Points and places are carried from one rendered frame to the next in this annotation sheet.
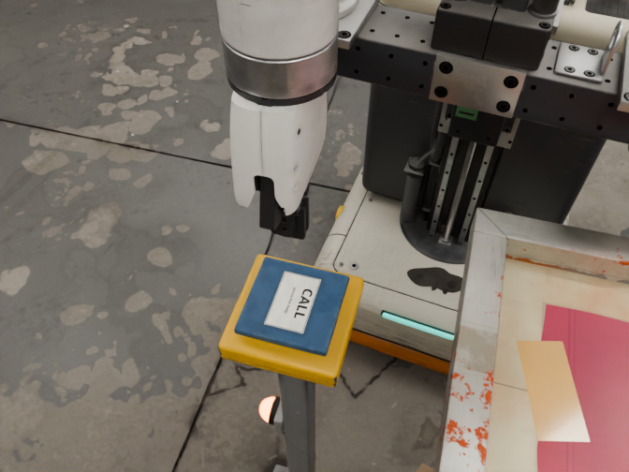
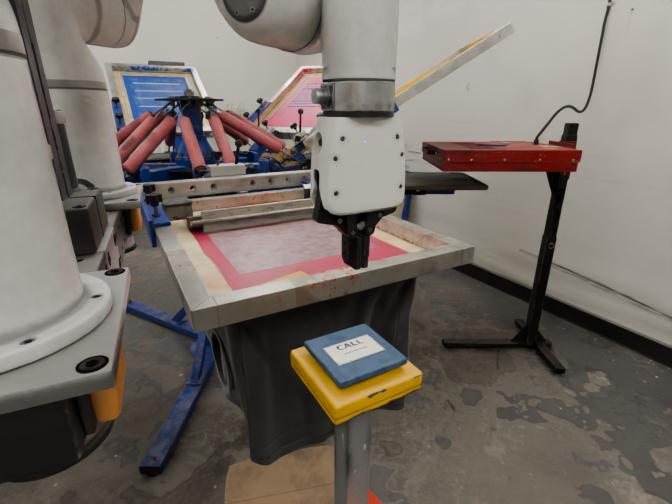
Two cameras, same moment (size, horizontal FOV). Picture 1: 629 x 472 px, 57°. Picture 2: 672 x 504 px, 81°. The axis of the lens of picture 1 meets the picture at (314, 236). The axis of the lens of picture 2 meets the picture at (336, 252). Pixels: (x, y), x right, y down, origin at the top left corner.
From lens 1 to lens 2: 77 cm
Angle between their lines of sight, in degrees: 99
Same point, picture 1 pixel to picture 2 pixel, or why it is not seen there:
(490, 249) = (228, 296)
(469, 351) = (307, 281)
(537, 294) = not seen: hidden behind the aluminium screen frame
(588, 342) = (248, 281)
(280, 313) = (369, 348)
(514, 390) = not seen: hidden behind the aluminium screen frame
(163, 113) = not seen: outside the picture
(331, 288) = (323, 341)
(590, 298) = (218, 287)
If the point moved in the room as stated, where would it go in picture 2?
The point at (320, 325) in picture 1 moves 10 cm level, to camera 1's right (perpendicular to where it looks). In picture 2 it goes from (353, 332) to (306, 308)
